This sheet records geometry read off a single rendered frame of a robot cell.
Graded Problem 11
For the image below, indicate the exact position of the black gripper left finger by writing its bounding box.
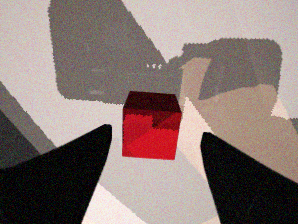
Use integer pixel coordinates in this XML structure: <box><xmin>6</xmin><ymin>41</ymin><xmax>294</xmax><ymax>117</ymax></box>
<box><xmin>0</xmin><ymin>124</ymin><xmax>112</xmax><ymax>224</ymax></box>

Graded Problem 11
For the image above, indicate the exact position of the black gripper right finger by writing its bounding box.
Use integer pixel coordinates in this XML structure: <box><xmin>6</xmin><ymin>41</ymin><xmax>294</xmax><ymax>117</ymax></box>
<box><xmin>200</xmin><ymin>132</ymin><xmax>298</xmax><ymax>224</ymax></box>

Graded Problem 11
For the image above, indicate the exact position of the red cube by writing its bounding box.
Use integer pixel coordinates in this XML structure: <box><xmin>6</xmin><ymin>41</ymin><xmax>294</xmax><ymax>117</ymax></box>
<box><xmin>122</xmin><ymin>91</ymin><xmax>182</xmax><ymax>160</ymax></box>

